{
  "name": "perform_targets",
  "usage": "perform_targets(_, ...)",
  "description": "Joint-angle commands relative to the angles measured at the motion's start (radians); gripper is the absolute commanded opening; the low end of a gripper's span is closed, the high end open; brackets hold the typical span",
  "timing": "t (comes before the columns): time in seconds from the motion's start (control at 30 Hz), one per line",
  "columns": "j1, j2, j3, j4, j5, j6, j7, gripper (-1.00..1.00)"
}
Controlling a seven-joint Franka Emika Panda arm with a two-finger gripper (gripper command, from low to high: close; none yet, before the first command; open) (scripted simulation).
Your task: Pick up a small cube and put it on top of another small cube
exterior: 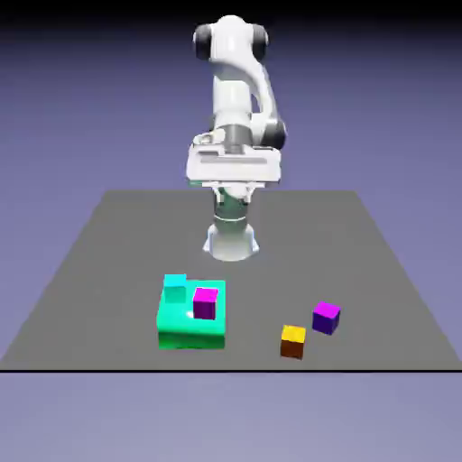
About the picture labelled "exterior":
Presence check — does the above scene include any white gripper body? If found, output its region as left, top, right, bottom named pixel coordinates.
left=185, top=143, right=282, bottom=190

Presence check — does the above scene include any small cyan cube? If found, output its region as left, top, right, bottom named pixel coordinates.
left=162, top=273, right=188, bottom=305

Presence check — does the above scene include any small magenta cube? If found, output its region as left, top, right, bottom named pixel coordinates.
left=192, top=286, right=220, bottom=321

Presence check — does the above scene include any small purple cube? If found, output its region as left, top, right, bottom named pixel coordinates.
left=311, top=300, right=343, bottom=337

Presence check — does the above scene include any small orange cube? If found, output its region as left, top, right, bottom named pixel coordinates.
left=280, top=323, right=307, bottom=361

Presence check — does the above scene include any large green box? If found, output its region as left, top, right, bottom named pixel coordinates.
left=156, top=279, right=227, bottom=351

